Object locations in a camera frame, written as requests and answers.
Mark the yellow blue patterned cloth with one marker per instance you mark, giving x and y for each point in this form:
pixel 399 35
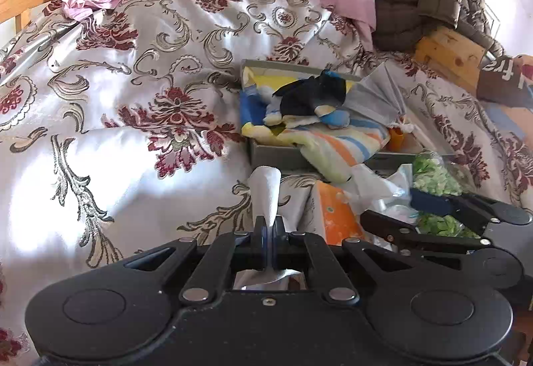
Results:
pixel 260 115

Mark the striped pastel towel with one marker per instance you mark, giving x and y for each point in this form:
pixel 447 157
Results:
pixel 334 152

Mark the grey shallow tray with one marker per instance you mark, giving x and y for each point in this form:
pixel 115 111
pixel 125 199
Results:
pixel 290 158

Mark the orange plastic cup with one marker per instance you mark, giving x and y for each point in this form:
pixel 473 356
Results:
pixel 396 140

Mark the glass jar green stars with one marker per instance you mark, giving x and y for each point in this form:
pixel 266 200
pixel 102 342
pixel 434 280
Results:
pixel 431 176

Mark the white tissue pack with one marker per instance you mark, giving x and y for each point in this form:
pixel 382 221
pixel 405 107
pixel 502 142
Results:
pixel 389 196

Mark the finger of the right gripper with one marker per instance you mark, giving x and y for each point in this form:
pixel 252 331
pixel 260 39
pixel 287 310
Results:
pixel 475 211
pixel 406 236

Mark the floral satin quilt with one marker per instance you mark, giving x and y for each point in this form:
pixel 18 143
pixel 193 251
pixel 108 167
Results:
pixel 122 131

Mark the orange tissue box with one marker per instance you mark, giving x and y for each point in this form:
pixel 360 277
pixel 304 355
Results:
pixel 331 215

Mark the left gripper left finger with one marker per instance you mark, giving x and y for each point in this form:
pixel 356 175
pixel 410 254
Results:
pixel 221 262

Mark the black sock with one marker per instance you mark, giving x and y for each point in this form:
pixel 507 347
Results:
pixel 303 97

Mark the grey face mask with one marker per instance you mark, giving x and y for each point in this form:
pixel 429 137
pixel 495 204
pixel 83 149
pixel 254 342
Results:
pixel 377 97

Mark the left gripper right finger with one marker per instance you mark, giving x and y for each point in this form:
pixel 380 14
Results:
pixel 309 254

